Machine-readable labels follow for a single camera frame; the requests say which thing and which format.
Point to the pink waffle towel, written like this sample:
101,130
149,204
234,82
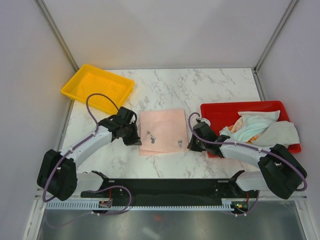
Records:
163,131

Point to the red plastic tray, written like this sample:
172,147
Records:
222,115

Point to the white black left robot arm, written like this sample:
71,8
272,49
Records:
58,172

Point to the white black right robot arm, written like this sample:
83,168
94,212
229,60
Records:
278,170

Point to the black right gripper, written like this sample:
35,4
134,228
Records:
192,146

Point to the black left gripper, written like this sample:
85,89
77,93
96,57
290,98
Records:
135,140

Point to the grey terry towel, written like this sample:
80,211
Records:
280,132

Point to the orange patterned towel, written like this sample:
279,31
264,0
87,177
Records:
247,129

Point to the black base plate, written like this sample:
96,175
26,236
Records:
170,191

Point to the yellow plastic tray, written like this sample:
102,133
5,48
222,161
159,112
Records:
90,80

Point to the white slotted cable duct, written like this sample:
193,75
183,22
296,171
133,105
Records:
98,205

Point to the aluminium frame post right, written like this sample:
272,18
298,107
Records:
280,26

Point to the aluminium frame post left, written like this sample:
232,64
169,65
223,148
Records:
56,33

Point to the aluminium frame post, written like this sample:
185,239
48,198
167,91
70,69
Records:
56,33
280,26

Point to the light blue white towel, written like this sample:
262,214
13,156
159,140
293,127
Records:
269,117

